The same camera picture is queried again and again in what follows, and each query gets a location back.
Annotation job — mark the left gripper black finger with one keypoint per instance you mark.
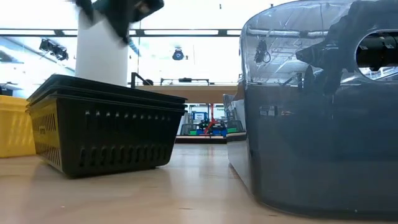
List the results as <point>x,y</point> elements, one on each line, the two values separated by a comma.
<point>122,29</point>

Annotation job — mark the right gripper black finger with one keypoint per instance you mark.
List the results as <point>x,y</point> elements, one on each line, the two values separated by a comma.
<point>331,81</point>
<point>312,57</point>

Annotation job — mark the black slotted plastic basket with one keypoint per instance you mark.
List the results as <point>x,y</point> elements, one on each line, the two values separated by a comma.
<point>93,83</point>
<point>118,140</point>
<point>93,91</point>

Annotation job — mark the grey translucent plastic basket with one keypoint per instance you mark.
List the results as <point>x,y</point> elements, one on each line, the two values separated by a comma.
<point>311,155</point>

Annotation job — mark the yellow slotted plastic basket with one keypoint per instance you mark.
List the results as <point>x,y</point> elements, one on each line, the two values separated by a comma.
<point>15,130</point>

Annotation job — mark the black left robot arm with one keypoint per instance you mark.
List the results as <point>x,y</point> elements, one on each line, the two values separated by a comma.
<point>83,7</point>

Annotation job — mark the blue round hanging device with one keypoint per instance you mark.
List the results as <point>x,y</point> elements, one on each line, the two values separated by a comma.
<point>178,55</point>

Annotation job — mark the black ceiling spotlight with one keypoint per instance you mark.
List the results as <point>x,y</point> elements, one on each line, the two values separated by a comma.
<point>54,49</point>

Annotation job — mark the background workstation with bins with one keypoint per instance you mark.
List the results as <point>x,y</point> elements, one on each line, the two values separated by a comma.
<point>202,124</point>

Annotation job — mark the wooden shelf with black frame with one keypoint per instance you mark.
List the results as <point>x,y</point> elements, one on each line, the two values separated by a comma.
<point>192,93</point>

